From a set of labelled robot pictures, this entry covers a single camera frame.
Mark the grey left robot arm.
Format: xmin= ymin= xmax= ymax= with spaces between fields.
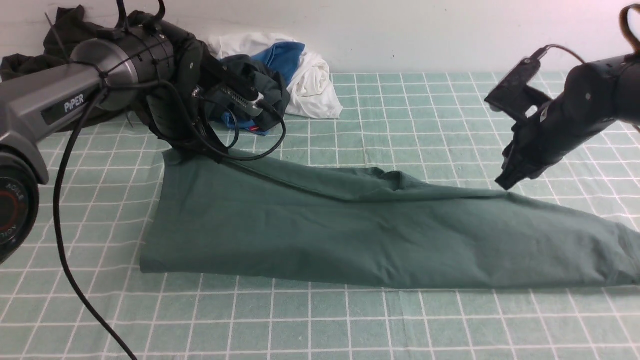
xmin=0 ymin=27 xmax=226 ymax=261

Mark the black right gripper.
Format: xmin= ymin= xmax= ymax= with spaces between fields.
xmin=496 ymin=64 xmax=622 ymax=191

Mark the blue garment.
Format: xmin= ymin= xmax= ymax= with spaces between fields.
xmin=210 ymin=41 xmax=306 ymax=130

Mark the green long-sleeve top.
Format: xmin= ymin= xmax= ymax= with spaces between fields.
xmin=139 ymin=150 xmax=640 ymax=289

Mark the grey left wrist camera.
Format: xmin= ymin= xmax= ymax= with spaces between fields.
xmin=191 ymin=83 xmax=264 ymax=119

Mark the dark olive crumpled garment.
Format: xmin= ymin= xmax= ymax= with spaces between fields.
xmin=0 ymin=5 xmax=201 ymax=132

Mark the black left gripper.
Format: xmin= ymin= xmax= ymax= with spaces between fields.
xmin=146 ymin=30 xmax=229 ymax=163

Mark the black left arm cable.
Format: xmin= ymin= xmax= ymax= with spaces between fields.
xmin=52 ymin=0 xmax=287 ymax=360

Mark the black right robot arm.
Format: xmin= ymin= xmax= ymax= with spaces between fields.
xmin=485 ymin=4 xmax=640 ymax=191

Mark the white crumpled garment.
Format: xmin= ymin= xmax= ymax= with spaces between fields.
xmin=208 ymin=32 xmax=343 ymax=119

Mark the green checked tablecloth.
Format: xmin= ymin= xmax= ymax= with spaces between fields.
xmin=0 ymin=73 xmax=640 ymax=360

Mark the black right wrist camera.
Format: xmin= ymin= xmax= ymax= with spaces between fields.
xmin=484 ymin=47 xmax=552 ymax=123

